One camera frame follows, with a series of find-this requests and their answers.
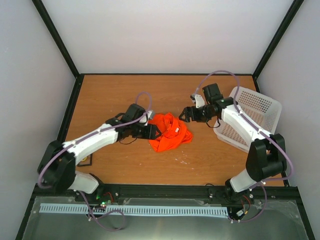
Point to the black enclosure frame post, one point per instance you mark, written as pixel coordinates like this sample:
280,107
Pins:
280,32
47,20

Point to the light blue slotted cable duct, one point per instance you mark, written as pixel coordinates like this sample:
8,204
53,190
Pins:
137,210

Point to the black enclosure frame post right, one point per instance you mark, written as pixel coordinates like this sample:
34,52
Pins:
280,32

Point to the white perforated plastic basket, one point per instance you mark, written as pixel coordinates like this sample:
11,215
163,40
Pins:
259,108

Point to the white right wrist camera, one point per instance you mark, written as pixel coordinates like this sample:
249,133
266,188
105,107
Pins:
198,100

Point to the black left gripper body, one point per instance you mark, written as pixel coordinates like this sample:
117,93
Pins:
138,133

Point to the black square brooch holder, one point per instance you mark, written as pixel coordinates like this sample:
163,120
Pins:
86,162

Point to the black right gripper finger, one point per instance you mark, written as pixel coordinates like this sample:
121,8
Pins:
185,112
183,118

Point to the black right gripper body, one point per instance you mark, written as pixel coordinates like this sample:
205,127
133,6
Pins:
200,117

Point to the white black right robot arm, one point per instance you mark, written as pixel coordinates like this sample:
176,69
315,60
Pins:
267,152

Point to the black enclosure frame post left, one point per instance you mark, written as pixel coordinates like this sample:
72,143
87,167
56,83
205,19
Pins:
47,20

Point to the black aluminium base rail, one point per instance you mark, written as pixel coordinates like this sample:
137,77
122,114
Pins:
119,193

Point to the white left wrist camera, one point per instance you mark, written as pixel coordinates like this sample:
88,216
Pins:
148,116

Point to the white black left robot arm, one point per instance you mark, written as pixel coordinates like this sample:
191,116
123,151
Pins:
57,169

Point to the orange t-shirt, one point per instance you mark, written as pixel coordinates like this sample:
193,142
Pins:
174,132

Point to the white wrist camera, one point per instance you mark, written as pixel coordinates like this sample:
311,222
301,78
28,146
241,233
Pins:
148,116
198,100

